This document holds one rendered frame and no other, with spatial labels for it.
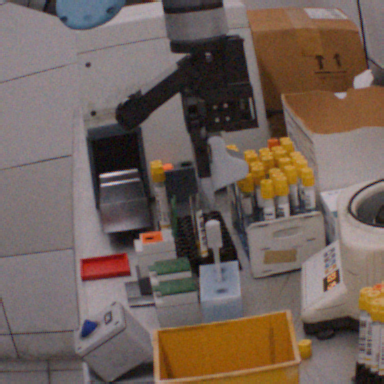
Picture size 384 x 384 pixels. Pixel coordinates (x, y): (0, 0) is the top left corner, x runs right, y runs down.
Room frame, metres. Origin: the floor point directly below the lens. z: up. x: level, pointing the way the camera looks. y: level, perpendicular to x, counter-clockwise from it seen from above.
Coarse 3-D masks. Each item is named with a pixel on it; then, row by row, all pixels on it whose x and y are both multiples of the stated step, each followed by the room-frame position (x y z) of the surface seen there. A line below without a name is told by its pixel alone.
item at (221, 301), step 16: (208, 272) 1.16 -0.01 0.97; (224, 272) 1.16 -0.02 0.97; (208, 288) 1.12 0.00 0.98; (224, 288) 1.11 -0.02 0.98; (240, 288) 1.11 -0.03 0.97; (208, 304) 1.09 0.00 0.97; (224, 304) 1.09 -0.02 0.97; (240, 304) 1.09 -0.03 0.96; (208, 320) 1.09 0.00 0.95; (224, 320) 1.09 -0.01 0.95
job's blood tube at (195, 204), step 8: (192, 200) 1.41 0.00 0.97; (192, 208) 1.41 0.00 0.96; (200, 208) 1.41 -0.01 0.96; (192, 216) 1.41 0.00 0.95; (200, 216) 1.41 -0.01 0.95; (200, 224) 1.41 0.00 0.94; (200, 232) 1.41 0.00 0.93; (200, 240) 1.41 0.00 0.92; (200, 248) 1.41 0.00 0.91; (200, 256) 1.41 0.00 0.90
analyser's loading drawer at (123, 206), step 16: (112, 176) 1.67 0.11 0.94; (128, 176) 1.67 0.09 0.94; (112, 192) 1.62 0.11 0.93; (128, 192) 1.62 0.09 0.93; (112, 208) 1.57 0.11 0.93; (128, 208) 1.57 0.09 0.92; (144, 208) 1.57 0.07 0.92; (112, 224) 1.56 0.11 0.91; (128, 224) 1.57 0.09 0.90; (144, 224) 1.57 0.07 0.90
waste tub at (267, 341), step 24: (288, 312) 1.02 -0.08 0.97; (168, 336) 1.02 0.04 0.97; (192, 336) 1.02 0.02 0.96; (216, 336) 1.02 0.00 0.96; (240, 336) 1.02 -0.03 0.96; (264, 336) 1.02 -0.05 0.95; (288, 336) 1.00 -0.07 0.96; (168, 360) 1.02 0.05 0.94; (192, 360) 1.02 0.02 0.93; (216, 360) 1.02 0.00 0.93; (240, 360) 1.02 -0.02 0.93; (264, 360) 1.02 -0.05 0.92; (288, 360) 1.02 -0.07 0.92
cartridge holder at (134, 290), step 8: (136, 272) 1.36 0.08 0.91; (144, 280) 1.34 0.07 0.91; (128, 288) 1.36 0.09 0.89; (136, 288) 1.36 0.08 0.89; (144, 288) 1.34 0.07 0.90; (200, 288) 1.34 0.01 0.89; (128, 296) 1.33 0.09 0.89; (136, 296) 1.33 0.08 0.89; (144, 296) 1.33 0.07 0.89; (152, 296) 1.33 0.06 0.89; (136, 304) 1.33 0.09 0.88
